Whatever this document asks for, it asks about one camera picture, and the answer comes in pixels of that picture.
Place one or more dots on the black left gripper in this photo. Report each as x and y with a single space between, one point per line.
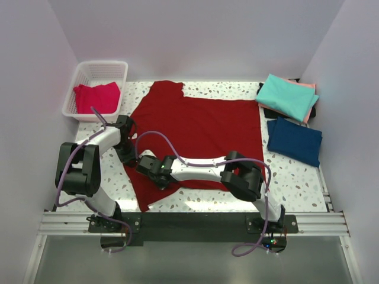
125 159

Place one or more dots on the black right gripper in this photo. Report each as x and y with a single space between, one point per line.
164 184

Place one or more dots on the dark red t-shirt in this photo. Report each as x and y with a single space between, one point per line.
198 120

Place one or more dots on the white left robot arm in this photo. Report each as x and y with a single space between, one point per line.
78 173

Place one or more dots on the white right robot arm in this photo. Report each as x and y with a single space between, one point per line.
247 179

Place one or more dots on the magenta t-shirt in basket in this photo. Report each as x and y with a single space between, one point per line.
104 98

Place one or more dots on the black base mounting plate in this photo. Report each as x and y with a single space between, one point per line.
214 227

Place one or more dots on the white plastic laundry basket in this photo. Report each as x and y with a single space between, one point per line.
94 73

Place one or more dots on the navy blue folded t-shirt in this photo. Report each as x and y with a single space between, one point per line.
294 141

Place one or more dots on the teal folded t-shirt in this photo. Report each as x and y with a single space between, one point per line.
284 97

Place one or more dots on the pink folded t-shirt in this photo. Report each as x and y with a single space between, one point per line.
300 99

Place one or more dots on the aluminium frame rail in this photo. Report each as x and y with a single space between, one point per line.
308 224

